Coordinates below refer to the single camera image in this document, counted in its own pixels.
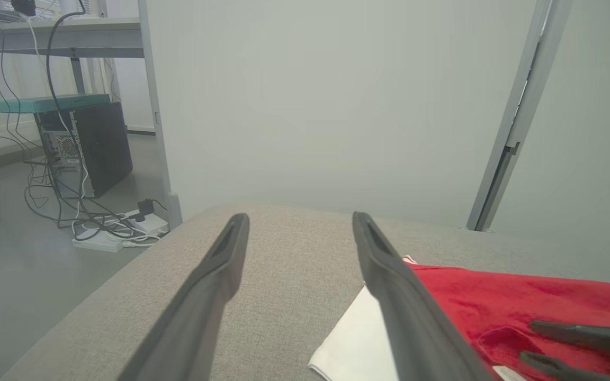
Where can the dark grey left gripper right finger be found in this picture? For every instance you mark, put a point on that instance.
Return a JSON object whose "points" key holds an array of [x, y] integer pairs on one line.
{"points": [[416, 328]]}

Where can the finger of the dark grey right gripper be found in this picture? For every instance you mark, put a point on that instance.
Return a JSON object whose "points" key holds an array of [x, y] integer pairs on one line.
{"points": [[564, 370], [601, 336]]}

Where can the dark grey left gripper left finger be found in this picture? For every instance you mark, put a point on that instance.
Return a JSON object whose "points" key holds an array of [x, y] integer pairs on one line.
{"points": [[199, 312]]}

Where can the red jersey with white sleeves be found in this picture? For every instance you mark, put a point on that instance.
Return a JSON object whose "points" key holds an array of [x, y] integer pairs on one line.
{"points": [[522, 301]]}

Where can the white power strip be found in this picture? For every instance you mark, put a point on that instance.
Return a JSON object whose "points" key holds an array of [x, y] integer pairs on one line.
{"points": [[96, 242], [154, 225]]}

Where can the black plug adapter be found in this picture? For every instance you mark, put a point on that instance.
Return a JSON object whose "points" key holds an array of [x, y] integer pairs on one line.
{"points": [[23, 6], [146, 209]]}

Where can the black computer tower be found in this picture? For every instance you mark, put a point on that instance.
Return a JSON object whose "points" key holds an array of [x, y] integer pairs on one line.
{"points": [[104, 143]]}

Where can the teal flat box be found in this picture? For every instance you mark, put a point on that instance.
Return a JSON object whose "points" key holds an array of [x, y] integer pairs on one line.
{"points": [[51, 103]]}

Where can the grey metal desk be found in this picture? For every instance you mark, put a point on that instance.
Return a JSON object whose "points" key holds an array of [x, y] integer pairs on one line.
{"points": [[72, 37]]}

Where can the grey single partition post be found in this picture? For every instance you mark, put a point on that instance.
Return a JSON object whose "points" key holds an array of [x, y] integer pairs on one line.
{"points": [[173, 211]]}

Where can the grey double partition post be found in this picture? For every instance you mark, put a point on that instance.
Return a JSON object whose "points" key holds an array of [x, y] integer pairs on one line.
{"points": [[519, 106]]}

